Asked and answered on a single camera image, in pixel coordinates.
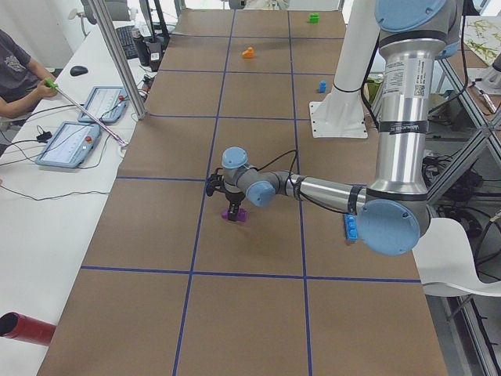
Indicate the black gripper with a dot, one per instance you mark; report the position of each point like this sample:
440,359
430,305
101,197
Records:
233,197

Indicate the purple trapezoid block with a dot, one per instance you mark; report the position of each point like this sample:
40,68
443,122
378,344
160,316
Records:
242,216

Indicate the orange trapezoid block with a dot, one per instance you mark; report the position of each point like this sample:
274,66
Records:
248,53

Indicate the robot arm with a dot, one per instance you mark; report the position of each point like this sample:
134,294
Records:
391,211

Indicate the long blue studded block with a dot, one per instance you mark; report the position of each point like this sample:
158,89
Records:
350,228

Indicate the far blue teach pendant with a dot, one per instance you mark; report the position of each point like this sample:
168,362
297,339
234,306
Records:
107,103

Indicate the blue teach pendant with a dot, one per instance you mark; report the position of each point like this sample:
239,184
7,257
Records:
107,103
70,145

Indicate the near blue teach pendant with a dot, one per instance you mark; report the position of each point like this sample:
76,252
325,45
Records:
70,145

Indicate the black water bottle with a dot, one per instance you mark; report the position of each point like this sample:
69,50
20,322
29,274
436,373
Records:
140,47

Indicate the black power adapter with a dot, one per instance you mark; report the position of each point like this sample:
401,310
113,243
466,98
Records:
44,137

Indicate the black keyboard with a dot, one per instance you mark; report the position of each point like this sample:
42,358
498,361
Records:
127,44

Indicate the green block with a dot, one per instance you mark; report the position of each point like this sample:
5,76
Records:
313,18

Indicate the black computer mouse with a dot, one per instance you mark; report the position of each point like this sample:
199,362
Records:
78,70

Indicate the white plastic chair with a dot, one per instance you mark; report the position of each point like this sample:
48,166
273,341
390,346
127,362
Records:
445,263

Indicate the seated person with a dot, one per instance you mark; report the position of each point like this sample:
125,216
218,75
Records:
22,80

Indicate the red cardboard tube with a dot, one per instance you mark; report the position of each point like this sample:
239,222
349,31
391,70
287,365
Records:
26,329

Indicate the green handled reach stick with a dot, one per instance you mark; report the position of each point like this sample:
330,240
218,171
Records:
121,142

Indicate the aluminium frame post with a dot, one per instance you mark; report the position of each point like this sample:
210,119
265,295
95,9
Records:
113,44

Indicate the aluminium side frame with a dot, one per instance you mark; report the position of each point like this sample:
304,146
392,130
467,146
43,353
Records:
479,43

